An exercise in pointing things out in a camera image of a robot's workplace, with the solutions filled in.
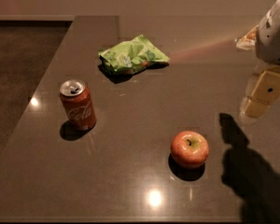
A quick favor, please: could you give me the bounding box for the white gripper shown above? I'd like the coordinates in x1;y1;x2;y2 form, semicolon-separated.
235;0;280;124

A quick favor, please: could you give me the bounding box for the green rice chip bag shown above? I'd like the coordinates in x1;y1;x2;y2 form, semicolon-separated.
98;35;170;75

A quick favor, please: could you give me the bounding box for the red apple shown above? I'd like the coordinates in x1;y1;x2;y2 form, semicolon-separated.
171;131;209;169

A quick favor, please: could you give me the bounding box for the red cola can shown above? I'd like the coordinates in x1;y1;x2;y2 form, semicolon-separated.
60;79;96;131

